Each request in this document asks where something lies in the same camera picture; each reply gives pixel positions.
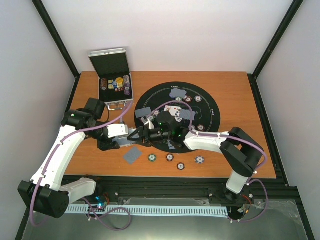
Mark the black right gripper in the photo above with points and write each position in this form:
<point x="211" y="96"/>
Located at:
<point x="140" y="139"/>

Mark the face-up king card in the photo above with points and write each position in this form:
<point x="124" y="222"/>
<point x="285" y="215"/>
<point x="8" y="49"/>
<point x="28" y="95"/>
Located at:
<point x="168" y="108"/>

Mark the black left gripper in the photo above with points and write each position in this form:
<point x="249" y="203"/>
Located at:
<point x="108" y="145"/>

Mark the dealt card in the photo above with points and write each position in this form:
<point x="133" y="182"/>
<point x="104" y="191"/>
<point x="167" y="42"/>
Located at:
<point x="142" y="112"/>
<point x="132" y="155"/>
<point x="180" y="94"/>

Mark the purple chips in case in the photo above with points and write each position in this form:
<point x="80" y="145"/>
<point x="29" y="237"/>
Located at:
<point x="127" y="85"/>

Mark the single brown chip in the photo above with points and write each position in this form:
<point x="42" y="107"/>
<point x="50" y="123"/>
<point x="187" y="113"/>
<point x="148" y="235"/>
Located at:
<point x="180" y="166"/>

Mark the blue-backed card deck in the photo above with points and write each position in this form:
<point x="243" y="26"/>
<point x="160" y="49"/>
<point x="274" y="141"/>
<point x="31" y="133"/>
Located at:
<point x="123" y="141"/>

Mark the black round poker mat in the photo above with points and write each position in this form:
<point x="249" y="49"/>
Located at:
<point x="207" y="112"/>

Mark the light blue cable duct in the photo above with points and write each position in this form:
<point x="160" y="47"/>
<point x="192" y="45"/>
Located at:
<point x="151" y="210"/>

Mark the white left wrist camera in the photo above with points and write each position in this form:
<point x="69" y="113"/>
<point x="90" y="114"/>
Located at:
<point x="117" y="130"/>

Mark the brown chips in case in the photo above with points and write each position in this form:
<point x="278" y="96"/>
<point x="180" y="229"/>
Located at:
<point x="103" y="84"/>

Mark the blue poker chip stack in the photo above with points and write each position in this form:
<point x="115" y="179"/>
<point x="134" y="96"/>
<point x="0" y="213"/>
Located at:
<point x="199" y="159"/>

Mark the yellow button in case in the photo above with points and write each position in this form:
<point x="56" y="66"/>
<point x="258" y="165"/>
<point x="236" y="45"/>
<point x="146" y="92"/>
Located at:
<point x="119" y="81"/>

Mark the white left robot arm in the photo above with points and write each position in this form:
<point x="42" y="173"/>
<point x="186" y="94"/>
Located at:
<point x="44" y="192"/>

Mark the brown poker chip stack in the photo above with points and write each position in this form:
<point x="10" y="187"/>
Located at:
<point x="169" y="157"/>

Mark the dealt card mat bottom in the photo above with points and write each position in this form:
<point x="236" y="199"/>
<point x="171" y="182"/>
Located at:
<point x="170" y="145"/>

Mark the brown chip mat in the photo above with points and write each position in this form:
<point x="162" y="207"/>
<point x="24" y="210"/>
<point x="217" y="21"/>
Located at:
<point x="201" y="127"/>

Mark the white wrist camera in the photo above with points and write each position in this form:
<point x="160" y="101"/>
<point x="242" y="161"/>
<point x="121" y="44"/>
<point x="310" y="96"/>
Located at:
<point x="117" y="130"/>
<point x="148" y="122"/>

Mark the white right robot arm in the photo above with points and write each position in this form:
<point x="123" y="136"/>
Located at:
<point x="242" y="153"/>

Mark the face-down card mat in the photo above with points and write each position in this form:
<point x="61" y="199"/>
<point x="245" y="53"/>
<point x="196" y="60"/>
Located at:
<point x="187" y="114"/>

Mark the green poker chip stack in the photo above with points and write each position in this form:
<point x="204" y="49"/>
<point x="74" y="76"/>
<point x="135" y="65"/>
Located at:
<point x="152" y="157"/>

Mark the face-up clubs card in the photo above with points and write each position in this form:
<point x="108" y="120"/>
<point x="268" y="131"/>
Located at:
<point x="175" y="112"/>

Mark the aluminium poker chip case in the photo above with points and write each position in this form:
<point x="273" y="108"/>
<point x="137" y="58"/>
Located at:
<point x="111" y="64"/>

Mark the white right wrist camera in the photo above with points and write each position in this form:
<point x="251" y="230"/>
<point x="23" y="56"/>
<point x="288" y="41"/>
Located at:
<point x="148" y="122"/>

